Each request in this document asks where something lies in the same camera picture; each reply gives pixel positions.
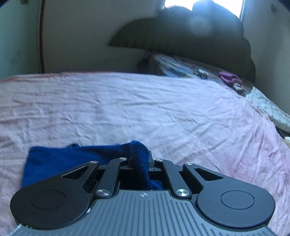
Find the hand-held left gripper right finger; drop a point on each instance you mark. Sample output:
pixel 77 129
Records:
pixel 167 174

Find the white patterned quilt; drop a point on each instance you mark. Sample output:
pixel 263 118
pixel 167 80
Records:
pixel 269 109

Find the blue fleece garment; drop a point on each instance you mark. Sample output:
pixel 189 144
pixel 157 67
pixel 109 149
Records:
pixel 68 158

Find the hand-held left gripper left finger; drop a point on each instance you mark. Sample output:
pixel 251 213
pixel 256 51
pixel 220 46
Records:
pixel 111 177

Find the purple cloth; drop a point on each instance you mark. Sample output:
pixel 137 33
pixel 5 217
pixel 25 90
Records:
pixel 228 77

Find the patterned pillow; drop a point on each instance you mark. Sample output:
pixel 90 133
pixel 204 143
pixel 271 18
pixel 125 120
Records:
pixel 181 68

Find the dark cloth pile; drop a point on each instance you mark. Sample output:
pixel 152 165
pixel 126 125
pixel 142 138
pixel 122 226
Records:
pixel 185 34

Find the pink bed sheet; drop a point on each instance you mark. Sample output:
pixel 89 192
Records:
pixel 136 109

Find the window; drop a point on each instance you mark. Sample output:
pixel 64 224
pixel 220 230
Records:
pixel 176 3

